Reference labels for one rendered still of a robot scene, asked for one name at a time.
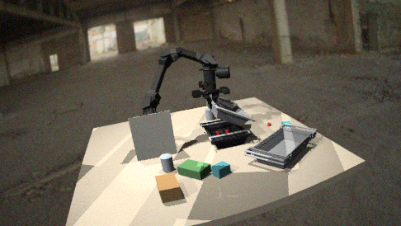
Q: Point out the tan rectangular block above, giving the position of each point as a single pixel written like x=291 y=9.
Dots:
x=168 y=187

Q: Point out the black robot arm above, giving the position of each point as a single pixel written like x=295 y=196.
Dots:
x=209 y=67

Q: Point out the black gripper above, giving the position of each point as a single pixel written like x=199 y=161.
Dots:
x=210 y=88

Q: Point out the green rectangular block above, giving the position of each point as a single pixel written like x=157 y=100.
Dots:
x=194 y=169

